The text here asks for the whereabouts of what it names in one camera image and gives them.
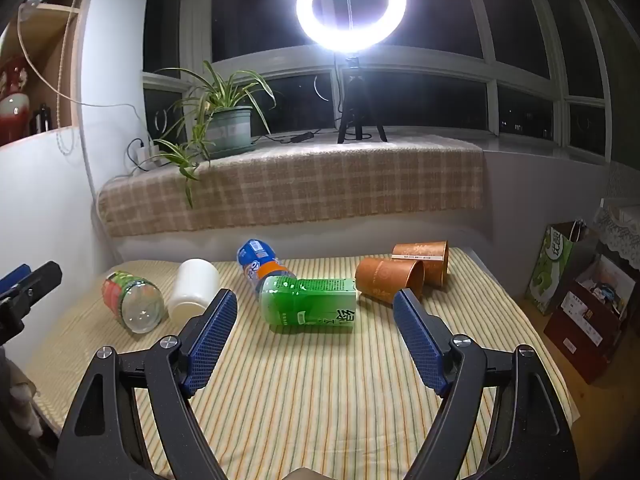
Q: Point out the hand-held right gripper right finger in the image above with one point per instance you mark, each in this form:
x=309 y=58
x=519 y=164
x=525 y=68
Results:
x=417 y=335

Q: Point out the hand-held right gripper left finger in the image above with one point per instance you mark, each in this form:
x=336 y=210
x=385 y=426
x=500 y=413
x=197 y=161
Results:
x=215 y=330

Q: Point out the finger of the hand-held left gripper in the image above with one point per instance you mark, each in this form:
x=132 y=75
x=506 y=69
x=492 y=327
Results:
x=41 y=282

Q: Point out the plain brown paper cup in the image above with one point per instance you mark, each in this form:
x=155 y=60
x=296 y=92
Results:
x=382 y=277

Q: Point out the brown paper cup white band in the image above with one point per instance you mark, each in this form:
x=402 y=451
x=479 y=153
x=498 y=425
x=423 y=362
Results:
x=425 y=252

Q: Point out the blue orange label bottle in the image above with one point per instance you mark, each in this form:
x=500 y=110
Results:
x=260 y=260

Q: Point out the clear bottle red green label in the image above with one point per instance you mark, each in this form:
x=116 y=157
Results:
x=132 y=300

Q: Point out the green tea bottle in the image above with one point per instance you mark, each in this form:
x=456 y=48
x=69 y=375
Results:
x=310 y=305

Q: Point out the striped yellow tablecloth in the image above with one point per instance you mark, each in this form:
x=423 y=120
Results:
x=300 y=390

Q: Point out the pale cloth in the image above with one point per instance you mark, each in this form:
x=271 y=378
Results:
x=20 y=395

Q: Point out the green paper shopping bag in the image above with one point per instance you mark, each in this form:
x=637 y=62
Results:
x=552 y=270

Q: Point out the dark red cardboard box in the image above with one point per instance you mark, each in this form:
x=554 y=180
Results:
x=580 y=330

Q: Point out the small dark bottle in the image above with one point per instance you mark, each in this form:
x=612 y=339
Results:
x=42 y=119

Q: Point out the white power strip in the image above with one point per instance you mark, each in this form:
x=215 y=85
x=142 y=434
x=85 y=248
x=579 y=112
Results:
x=148 y=152

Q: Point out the plaid beige blanket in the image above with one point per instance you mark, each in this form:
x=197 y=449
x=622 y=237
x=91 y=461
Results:
x=325 y=185

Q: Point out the red ceramic vase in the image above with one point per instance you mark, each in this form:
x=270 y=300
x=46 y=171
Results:
x=12 y=105

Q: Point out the potted spider plant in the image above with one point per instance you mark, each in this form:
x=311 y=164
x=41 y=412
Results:
x=227 y=127

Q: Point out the white lace cloth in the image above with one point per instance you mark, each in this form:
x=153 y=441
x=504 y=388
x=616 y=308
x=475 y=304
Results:
x=620 y=225

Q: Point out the black tripod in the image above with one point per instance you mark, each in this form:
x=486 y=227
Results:
x=356 y=95

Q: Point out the wooden shelf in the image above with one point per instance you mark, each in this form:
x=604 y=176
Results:
x=45 y=25

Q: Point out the white framed window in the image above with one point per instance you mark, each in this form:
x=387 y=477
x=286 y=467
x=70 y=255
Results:
x=410 y=67

